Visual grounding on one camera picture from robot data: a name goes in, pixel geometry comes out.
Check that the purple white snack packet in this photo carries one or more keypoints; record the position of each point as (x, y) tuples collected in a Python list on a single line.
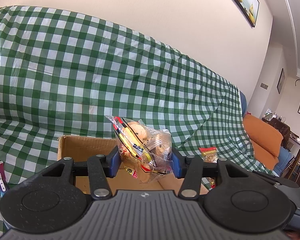
[(4, 187)]

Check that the small framed wall picture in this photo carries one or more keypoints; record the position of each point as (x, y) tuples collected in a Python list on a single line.
[(281, 81)]

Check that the green white checkered cloth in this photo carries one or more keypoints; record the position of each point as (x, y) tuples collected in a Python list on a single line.
[(64, 73)]

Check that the clear bag of biscuits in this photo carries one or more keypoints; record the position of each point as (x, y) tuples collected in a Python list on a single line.
[(146, 153)]

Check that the brown cardboard box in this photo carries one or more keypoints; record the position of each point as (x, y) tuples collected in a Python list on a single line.
[(84, 168)]

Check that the dark wooden side furniture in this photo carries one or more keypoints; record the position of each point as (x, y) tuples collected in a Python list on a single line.
[(289, 154)]

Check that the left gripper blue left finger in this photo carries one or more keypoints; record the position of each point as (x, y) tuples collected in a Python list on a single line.
[(113, 162)]

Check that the orange cushion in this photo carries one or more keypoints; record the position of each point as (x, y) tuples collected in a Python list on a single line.
[(266, 140)]

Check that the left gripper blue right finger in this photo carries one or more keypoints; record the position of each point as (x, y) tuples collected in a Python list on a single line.
[(177, 163)]

